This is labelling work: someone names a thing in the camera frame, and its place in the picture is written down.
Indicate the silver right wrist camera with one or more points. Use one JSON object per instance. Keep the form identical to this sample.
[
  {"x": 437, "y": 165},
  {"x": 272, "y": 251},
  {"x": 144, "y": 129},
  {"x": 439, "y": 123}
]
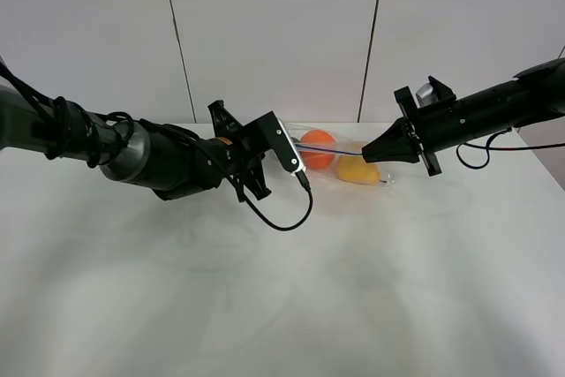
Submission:
[{"x": 426, "y": 95}]

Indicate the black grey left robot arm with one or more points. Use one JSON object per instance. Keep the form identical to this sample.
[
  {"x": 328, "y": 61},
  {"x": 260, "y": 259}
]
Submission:
[{"x": 172, "y": 161}]

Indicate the clear zip bag blue seal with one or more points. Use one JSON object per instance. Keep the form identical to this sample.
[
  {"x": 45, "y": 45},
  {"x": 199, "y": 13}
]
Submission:
[{"x": 297, "y": 130}]

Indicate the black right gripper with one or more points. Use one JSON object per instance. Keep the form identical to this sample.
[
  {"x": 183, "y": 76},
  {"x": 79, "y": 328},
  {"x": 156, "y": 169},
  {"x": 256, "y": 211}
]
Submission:
[{"x": 418, "y": 134}]

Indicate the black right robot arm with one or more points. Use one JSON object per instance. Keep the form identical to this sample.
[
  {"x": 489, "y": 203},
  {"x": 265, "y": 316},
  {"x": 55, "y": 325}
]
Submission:
[{"x": 533, "y": 96}]

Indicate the yellow pear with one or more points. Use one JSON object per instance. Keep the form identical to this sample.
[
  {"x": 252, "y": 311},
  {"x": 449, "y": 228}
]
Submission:
[{"x": 350, "y": 165}]

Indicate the orange fruit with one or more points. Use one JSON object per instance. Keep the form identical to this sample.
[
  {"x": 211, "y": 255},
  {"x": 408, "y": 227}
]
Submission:
[{"x": 316, "y": 154}]

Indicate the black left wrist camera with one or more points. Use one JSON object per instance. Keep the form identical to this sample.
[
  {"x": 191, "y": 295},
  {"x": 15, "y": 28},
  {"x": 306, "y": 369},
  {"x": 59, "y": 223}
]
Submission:
[{"x": 269, "y": 133}]

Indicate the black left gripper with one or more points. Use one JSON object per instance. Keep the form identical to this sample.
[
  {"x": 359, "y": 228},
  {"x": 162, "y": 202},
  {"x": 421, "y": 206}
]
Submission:
[{"x": 235, "y": 153}]

